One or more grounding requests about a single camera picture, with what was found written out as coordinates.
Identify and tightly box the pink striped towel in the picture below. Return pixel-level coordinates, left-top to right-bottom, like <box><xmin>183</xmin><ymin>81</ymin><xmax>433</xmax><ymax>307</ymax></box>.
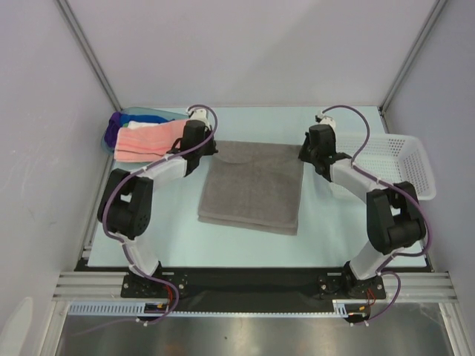
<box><xmin>114</xmin><ymin>120</ymin><xmax>188</xmax><ymax>162</ymax></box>

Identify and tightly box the grey terry towel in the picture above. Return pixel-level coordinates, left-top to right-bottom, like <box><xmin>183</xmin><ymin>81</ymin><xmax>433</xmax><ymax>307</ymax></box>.
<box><xmin>198</xmin><ymin>141</ymin><xmax>304</xmax><ymax>236</ymax></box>

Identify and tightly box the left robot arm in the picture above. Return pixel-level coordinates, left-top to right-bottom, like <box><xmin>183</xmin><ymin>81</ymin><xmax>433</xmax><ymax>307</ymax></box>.
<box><xmin>97</xmin><ymin>119</ymin><xmax>217</xmax><ymax>297</ymax></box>

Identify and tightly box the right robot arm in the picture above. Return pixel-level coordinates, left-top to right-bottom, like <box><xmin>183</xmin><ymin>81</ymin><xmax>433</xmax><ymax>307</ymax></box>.
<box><xmin>298</xmin><ymin>124</ymin><xmax>428</xmax><ymax>298</ymax></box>

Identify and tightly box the translucent blue towel tray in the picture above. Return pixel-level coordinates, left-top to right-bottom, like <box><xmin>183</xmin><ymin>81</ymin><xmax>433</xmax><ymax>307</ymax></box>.
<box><xmin>101</xmin><ymin>107</ymin><xmax>188</xmax><ymax>155</ymax></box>

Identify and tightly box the white towel in tray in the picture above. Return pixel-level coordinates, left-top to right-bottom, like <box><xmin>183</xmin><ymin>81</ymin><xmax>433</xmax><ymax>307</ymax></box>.
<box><xmin>127</xmin><ymin>121</ymin><xmax>156</xmax><ymax>130</ymax></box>

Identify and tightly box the blue towel in tray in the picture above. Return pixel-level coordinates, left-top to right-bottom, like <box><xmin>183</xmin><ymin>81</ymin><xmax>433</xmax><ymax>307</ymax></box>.
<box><xmin>119</xmin><ymin>113</ymin><xmax>170</xmax><ymax>126</ymax></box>

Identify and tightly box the white perforated plastic basket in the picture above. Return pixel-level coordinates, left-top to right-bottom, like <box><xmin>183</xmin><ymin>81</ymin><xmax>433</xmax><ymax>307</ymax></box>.
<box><xmin>336</xmin><ymin>133</ymin><xmax>436</xmax><ymax>201</ymax></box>

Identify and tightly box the purple towel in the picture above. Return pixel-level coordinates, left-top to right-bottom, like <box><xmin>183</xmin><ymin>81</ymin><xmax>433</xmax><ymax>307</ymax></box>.
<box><xmin>102</xmin><ymin>112</ymin><xmax>122</xmax><ymax>155</ymax></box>

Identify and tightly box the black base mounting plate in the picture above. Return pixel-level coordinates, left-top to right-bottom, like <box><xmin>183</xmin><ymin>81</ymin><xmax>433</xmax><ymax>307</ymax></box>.
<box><xmin>73</xmin><ymin>255</ymin><xmax>435</xmax><ymax>312</ymax></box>

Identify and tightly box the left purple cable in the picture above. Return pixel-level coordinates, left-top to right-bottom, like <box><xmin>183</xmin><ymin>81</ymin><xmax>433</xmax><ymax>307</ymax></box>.
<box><xmin>70</xmin><ymin>104</ymin><xmax>218</xmax><ymax>337</ymax></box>

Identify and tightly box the purple cable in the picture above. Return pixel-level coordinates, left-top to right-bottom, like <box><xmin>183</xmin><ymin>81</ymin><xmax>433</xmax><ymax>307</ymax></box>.
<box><xmin>317</xmin><ymin>105</ymin><xmax>435</xmax><ymax>327</ymax></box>
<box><xmin>70</xmin><ymin>104</ymin><xmax>218</xmax><ymax>337</ymax></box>

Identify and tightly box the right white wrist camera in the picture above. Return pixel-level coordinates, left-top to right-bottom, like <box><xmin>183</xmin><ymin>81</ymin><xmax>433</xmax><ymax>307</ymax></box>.
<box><xmin>315</xmin><ymin>112</ymin><xmax>337</xmax><ymax>131</ymax></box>

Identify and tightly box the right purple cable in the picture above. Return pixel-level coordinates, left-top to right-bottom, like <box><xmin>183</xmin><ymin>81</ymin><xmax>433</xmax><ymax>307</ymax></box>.
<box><xmin>317</xmin><ymin>105</ymin><xmax>435</xmax><ymax>327</ymax></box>

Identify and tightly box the slotted white cable duct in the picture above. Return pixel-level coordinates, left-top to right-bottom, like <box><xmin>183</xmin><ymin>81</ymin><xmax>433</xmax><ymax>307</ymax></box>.
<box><xmin>68</xmin><ymin>301</ymin><xmax>348</xmax><ymax>318</ymax></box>

